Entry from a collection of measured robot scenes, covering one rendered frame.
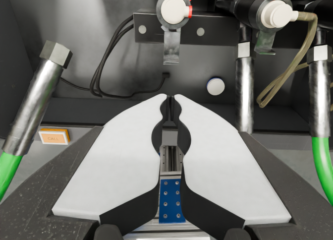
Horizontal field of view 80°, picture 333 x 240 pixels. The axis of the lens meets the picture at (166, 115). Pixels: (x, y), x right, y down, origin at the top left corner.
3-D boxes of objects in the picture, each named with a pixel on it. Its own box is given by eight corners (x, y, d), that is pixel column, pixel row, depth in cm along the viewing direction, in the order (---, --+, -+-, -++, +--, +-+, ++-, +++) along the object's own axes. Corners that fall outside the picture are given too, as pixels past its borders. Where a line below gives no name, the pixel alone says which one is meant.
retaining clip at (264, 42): (268, 50, 18) (274, 54, 17) (249, 50, 18) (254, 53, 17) (280, 10, 16) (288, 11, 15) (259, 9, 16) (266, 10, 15)
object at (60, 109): (53, 103, 55) (14, 141, 41) (48, 89, 52) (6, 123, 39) (278, 112, 55) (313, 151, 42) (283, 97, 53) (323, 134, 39)
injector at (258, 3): (207, 25, 36) (245, 58, 18) (211, -8, 33) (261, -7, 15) (222, 25, 36) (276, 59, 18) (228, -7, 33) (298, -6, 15)
